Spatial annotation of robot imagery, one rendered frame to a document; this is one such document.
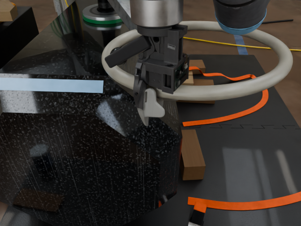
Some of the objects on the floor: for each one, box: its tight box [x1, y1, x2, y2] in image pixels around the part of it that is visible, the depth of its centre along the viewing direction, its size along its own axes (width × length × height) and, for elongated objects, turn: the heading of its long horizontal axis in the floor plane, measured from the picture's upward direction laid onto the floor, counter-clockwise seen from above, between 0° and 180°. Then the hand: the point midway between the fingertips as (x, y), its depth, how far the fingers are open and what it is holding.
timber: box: [180, 129, 206, 180], centre depth 158 cm, size 30×12×12 cm, turn 4°
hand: (150, 113), depth 58 cm, fingers closed on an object, 5 cm apart
